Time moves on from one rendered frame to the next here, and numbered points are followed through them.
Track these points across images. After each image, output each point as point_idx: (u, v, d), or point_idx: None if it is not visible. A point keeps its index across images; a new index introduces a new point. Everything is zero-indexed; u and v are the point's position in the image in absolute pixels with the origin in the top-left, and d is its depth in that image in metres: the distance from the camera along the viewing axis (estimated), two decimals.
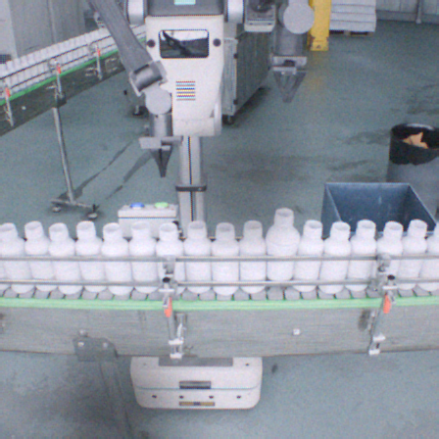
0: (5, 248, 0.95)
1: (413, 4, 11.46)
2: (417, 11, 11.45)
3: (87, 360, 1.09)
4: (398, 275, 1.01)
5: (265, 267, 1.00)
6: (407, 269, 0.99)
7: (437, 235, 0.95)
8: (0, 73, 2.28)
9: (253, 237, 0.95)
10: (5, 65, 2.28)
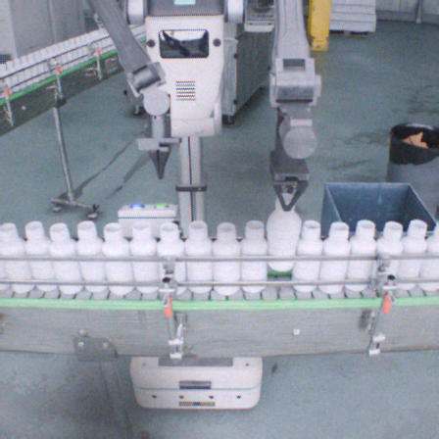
0: (5, 248, 0.95)
1: (413, 4, 11.46)
2: (417, 11, 11.45)
3: (87, 360, 1.09)
4: (398, 275, 1.01)
5: (266, 267, 1.00)
6: (407, 269, 0.99)
7: (437, 235, 0.95)
8: (0, 73, 2.28)
9: (255, 237, 0.95)
10: (5, 65, 2.28)
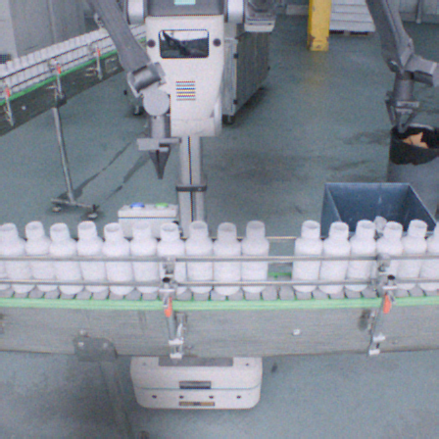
0: (5, 248, 0.95)
1: (413, 4, 11.46)
2: (417, 11, 11.45)
3: (87, 360, 1.09)
4: (398, 275, 1.01)
5: (266, 267, 1.00)
6: (407, 269, 0.99)
7: (437, 235, 0.95)
8: (0, 73, 2.28)
9: (256, 237, 0.95)
10: (5, 65, 2.28)
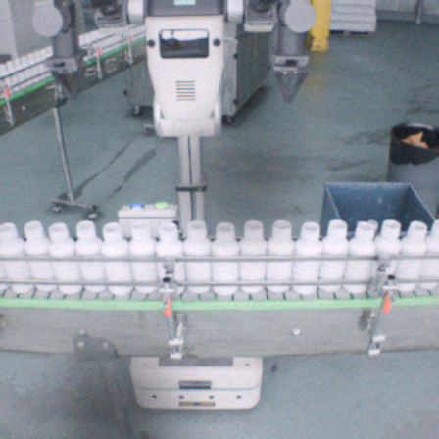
0: (5, 248, 0.95)
1: (413, 4, 11.46)
2: (417, 11, 11.45)
3: (87, 360, 1.09)
4: (372, 276, 1.01)
5: (265, 267, 1.00)
6: None
7: (411, 235, 0.95)
8: (0, 73, 2.28)
9: (255, 237, 0.95)
10: (5, 65, 2.28)
